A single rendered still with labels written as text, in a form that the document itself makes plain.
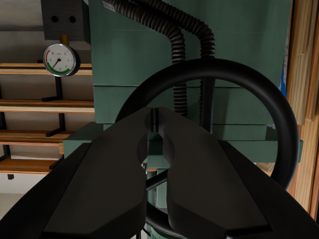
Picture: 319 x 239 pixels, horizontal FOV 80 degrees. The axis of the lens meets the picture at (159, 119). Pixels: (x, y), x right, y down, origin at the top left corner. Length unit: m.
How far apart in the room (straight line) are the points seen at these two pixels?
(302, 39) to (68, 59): 1.73
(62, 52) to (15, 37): 3.38
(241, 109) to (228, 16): 0.21
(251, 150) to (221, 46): 0.26
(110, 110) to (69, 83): 2.88
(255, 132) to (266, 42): 0.21
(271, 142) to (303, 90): 1.40
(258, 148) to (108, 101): 0.39
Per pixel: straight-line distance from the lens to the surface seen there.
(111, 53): 0.47
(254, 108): 0.52
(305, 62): 1.93
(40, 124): 3.69
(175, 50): 0.33
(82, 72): 2.71
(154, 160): 0.39
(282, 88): 1.45
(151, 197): 0.96
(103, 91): 0.47
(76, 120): 3.37
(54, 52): 0.44
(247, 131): 0.52
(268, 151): 0.56
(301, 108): 1.94
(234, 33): 0.50
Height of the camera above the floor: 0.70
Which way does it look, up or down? 11 degrees up
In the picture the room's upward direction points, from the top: 179 degrees counter-clockwise
